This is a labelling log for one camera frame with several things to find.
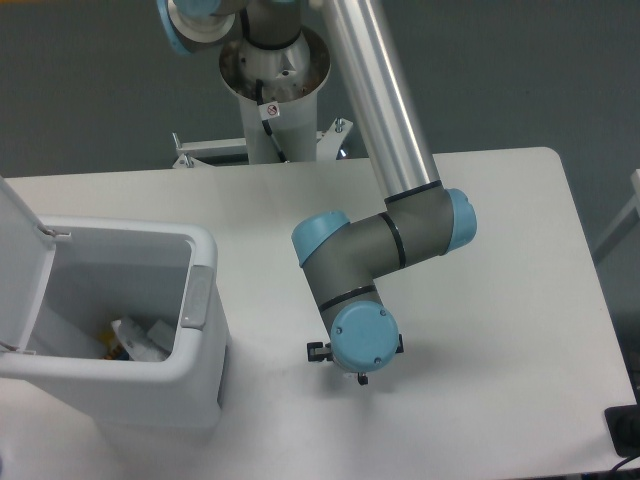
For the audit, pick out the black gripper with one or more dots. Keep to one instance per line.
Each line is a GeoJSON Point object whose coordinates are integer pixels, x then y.
{"type": "Point", "coordinates": [319, 351]}

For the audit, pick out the white metal base frame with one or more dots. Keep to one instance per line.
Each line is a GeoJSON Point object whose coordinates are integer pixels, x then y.
{"type": "Point", "coordinates": [240, 147]}

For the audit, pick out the black device at table edge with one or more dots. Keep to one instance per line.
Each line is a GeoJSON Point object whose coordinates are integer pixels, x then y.
{"type": "Point", "coordinates": [623, 426]}

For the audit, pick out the colourful box in trash can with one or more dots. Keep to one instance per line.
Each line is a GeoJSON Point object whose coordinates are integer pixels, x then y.
{"type": "Point", "coordinates": [114, 348]}

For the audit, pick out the white trash can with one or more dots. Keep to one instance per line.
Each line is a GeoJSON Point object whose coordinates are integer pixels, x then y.
{"type": "Point", "coordinates": [103, 271]}

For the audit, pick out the clear plastic syringe wrapper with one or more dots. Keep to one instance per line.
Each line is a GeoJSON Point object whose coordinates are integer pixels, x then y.
{"type": "Point", "coordinates": [135, 341]}

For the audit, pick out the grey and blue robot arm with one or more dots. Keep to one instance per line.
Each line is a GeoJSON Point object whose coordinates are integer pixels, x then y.
{"type": "Point", "coordinates": [412, 217]}

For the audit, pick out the white frame at right edge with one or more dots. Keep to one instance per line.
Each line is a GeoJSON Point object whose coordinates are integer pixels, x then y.
{"type": "Point", "coordinates": [621, 225]}

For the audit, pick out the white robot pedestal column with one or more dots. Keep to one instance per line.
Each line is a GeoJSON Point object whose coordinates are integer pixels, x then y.
{"type": "Point", "coordinates": [277, 93]}

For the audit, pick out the white paper in trash can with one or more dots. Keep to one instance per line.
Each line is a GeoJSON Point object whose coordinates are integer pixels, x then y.
{"type": "Point", "coordinates": [162, 335]}

